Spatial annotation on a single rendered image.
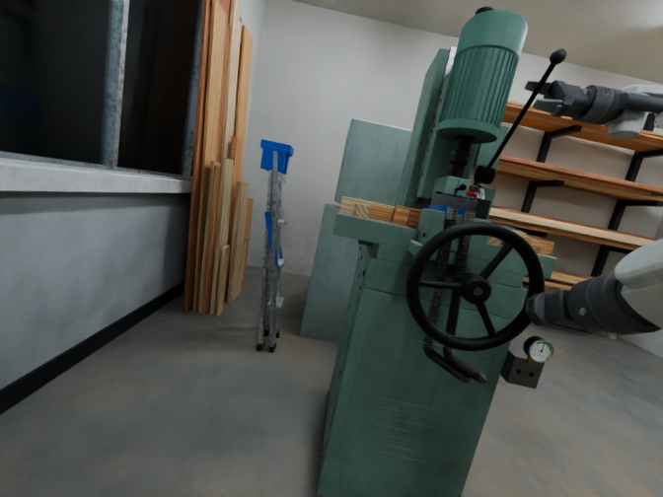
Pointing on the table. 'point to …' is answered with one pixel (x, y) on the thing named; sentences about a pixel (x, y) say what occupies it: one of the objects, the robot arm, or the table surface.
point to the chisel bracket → (451, 185)
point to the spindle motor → (482, 75)
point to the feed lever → (517, 121)
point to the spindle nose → (460, 156)
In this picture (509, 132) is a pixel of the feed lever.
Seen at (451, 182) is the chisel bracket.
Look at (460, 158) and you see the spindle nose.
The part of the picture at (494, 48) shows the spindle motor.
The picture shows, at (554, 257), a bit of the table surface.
